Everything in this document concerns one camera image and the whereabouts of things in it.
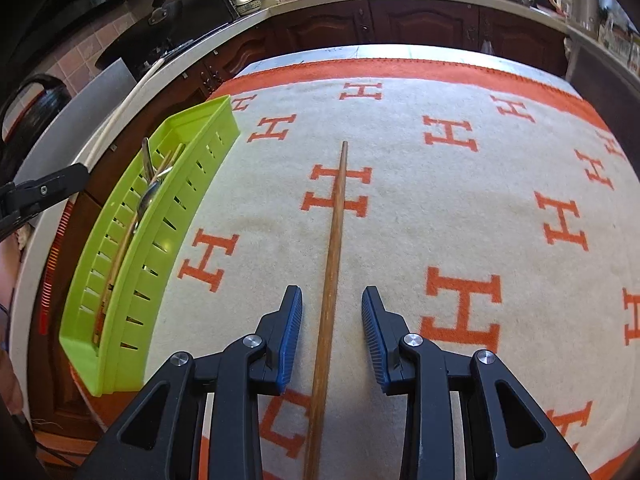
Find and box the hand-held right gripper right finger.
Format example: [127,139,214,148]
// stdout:
[361,286,593,480]

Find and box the black wok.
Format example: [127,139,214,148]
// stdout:
[95,0,197,72]

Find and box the black electric cooker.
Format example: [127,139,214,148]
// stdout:
[0,74,71,161]

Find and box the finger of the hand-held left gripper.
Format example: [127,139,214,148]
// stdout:
[0,162,92,233]

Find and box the light printed tablecloth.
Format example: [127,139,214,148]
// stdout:
[232,44,571,81]

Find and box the dark brown wooden chopstick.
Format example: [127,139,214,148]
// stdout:
[92,220,136,346]

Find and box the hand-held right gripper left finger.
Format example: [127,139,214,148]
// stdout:
[75,285,304,480]

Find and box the steel panel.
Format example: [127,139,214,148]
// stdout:
[12,57,138,191]

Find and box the dark door appliance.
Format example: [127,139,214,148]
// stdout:
[565,35,640,156]

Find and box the green plastic utensil tray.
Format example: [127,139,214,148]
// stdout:
[58,96,242,397]

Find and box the large metal spoon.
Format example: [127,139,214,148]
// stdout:
[131,180,162,226]

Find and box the orange beige printed blanket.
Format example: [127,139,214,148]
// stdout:
[70,57,640,480]

